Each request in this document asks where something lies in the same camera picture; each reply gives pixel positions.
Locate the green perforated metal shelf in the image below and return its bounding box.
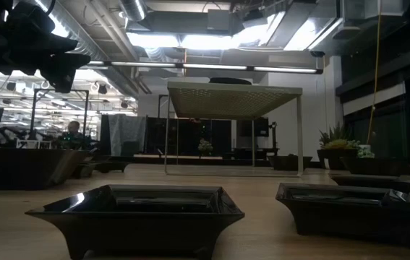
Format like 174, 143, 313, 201
163, 80, 304, 178

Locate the black leaf-shaped mini bowl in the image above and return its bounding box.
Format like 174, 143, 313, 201
209, 76, 253, 86

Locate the black deep square bowl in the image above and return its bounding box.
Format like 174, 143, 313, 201
267, 154, 314, 172

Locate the black monitor on arm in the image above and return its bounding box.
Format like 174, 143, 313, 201
236, 116, 271, 139

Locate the person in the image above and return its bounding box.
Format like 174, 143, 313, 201
58, 121, 94, 152

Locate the grey hanging cloth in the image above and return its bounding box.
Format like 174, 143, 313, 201
99, 113, 148, 157

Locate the black wavy-edged square plate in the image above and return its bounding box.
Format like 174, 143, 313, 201
0, 146, 87, 191

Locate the bright ceiling light panel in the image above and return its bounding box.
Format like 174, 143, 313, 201
125, 29, 276, 51

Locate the long tube light bar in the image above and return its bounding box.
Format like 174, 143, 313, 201
81, 59, 324, 76

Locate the grey ceiling box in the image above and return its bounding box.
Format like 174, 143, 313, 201
206, 9, 234, 33

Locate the small flowering plant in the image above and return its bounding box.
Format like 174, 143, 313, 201
197, 139, 214, 157

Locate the dark background desk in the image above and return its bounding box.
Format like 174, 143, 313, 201
231, 146, 281, 160

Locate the potted succulent plant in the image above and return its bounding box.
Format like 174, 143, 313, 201
316, 121, 376, 171

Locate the silver spiral ceiling duct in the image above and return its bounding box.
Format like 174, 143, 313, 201
34, 0, 144, 97

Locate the black rig frame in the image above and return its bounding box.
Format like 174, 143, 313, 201
29, 87, 90, 142

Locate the short silver round duct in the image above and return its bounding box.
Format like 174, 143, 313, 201
119, 0, 148, 22

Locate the yellow power cord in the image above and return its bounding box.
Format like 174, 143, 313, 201
366, 0, 383, 146

